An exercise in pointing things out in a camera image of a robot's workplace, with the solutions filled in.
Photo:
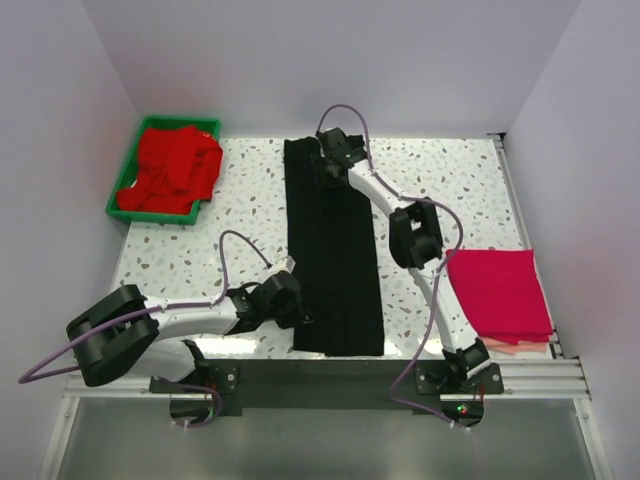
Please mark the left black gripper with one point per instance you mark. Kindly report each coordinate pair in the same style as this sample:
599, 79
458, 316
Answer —
299, 310

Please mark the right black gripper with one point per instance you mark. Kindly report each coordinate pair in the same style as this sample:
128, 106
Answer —
323, 170

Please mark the black t shirt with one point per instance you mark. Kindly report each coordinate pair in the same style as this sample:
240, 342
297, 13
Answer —
331, 238

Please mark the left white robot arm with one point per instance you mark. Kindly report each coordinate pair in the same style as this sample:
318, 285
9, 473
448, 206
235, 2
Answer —
128, 332

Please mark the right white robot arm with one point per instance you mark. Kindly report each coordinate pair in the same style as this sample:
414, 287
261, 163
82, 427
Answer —
416, 244

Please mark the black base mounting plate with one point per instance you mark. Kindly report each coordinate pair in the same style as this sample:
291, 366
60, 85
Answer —
236, 386

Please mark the green plastic tray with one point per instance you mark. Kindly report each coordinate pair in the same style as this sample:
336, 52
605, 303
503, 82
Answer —
129, 169

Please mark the red t shirt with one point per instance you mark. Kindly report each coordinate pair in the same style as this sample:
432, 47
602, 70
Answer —
176, 168

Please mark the folded magenta t shirt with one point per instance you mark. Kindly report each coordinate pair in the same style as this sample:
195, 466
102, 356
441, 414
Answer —
500, 294

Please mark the folded pink t shirt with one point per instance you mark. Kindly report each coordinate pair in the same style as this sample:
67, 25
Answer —
510, 349

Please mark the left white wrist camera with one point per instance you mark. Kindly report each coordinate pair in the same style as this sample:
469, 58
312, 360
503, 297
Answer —
285, 264

